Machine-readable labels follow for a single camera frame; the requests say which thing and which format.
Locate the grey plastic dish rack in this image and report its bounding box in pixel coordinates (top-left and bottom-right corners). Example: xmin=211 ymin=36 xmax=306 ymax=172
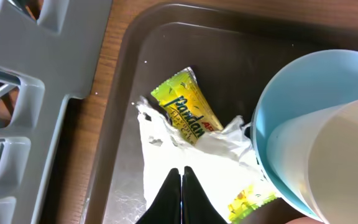
xmin=0 ymin=0 xmax=112 ymax=223

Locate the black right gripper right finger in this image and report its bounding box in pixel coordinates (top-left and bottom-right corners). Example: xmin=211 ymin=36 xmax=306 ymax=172
xmin=181 ymin=166 xmax=227 ymax=224

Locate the yellow pandan cake wrapper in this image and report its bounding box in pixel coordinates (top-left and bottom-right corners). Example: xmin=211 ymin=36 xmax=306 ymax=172
xmin=151 ymin=67 xmax=223 ymax=144

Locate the white plastic cup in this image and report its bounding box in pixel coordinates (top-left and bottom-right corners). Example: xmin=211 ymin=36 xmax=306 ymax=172
xmin=267 ymin=100 xmax=358 ymax=223

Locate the light blue bowl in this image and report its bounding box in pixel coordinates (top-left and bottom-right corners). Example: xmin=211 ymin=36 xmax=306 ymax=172
xmin=250 ymin=49 xmax=358 ymax=220

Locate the white tissue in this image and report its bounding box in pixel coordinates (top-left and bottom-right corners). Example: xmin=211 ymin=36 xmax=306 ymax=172
xmin=135 ymin=97 xmax=278 ymax=223

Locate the dark brown serving tray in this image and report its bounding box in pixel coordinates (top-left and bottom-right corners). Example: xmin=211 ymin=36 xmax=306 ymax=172
xmin=83 ymin=3 xmax=358 ymax=223

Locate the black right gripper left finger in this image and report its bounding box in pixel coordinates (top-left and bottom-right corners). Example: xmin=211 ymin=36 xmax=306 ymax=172
xmin=136 ymin=168 xmax=181 ymax=224

